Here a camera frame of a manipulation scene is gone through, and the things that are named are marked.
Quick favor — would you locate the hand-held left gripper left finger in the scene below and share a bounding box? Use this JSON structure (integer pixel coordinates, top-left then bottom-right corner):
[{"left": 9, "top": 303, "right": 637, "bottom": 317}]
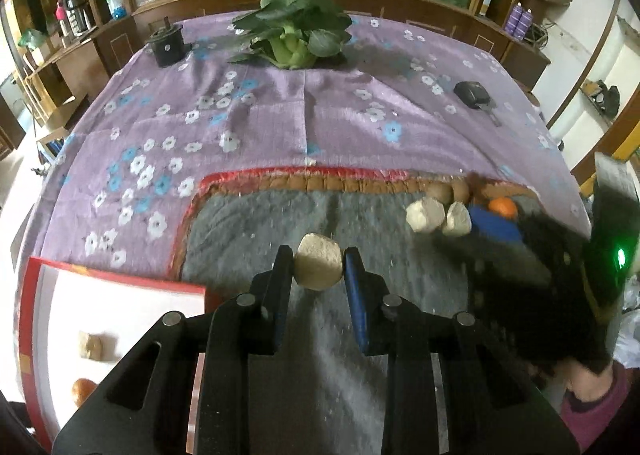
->
[{"left": 52, "top": 245, "right": 296, "bottom": 455}]

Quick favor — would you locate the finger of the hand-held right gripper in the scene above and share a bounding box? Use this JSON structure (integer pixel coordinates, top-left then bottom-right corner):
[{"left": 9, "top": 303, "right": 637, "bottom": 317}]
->
[{"left": 440, "top": 205, "right": 551, "bottom": 286}]

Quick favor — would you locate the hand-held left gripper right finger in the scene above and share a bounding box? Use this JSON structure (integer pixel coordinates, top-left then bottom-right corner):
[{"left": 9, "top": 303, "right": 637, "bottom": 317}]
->
[{"left": 343, "top": 247, "right": 581, "bottom": 455}]

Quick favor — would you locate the orange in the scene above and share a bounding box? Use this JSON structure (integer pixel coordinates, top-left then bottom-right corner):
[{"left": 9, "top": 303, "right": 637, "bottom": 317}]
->
[{"left": 487, "top": 197, "right": 518, "bottom": 220}]

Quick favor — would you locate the pale beige lumpy potato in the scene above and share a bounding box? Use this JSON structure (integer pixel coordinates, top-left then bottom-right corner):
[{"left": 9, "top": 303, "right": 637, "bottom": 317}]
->
[
  {"left": 405, "top": 197, "right": 447, "bottom": 235},
  {"left": 77, "top": 332, "right": 104, "bottom": 362},
  {"left": 442, "top": 202, "right": 472, "bottom": 238},
  {"left": 294, "top": 233, "right": 345, "bottom": 292}
]

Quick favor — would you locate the red tray with white inside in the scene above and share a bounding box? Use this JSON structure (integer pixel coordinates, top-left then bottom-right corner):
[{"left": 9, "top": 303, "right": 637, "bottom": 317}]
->
[{"left": 17, "top": 256, "right": 208, "bottom": 451}]

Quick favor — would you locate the orange-brown round fruit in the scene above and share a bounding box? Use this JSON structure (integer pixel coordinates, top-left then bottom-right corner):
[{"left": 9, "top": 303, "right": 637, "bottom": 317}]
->
[{"left": 71, "top": 377, "right": 99, "bottom": 407}]

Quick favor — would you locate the person's right forearm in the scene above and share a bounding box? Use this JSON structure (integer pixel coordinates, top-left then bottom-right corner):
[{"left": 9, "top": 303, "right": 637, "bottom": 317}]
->
[{"left": 559, "top": 360, "right": 632, "bottom": 455}]

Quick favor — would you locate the grey felt mat red border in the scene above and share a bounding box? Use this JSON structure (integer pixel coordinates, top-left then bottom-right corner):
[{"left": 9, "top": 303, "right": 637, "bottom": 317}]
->
[{"left": 170, "top": 167, "right": 591, "bottom": 455}]

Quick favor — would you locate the black car key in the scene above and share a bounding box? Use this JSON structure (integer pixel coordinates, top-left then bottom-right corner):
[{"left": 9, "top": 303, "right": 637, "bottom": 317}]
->
[{"left": 453, "top": 81, "right": 502, "bottom": 126}]

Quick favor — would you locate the dark bag on shelf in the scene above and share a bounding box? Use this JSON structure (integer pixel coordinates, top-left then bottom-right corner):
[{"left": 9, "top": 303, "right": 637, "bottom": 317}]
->
[{"left": 587, "top": 80, "right": 621, "bottom": 116}]

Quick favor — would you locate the purple floral bedsheet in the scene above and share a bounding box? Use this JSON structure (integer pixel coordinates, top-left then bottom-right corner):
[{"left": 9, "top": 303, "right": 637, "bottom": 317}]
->
[{"left": 15, "top": 10, "right": 593, "bottom": 316}]

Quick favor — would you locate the green bok choy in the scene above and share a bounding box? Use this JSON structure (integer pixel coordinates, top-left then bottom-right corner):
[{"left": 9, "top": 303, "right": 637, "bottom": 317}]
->
[{"left": 227, "top": 0, "right": 353, "bottom": 70}]

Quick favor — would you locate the small black cup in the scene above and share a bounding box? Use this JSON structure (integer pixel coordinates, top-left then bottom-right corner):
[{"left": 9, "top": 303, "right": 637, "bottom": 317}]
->
[{"left": 147, "top": 20, "right": 193, "bottom": 68}]

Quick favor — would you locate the dark thermos flask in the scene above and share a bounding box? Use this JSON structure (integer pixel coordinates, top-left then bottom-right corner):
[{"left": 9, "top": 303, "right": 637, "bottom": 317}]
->
[{"left": 64, "top": 0, "right": 93, "bottom": 36}]

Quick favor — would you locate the green plastic bag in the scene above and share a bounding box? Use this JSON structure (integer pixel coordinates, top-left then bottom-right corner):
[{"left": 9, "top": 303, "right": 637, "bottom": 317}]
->
[{"left": 17, "top": 27, "right": 46, "bottom": 48}]

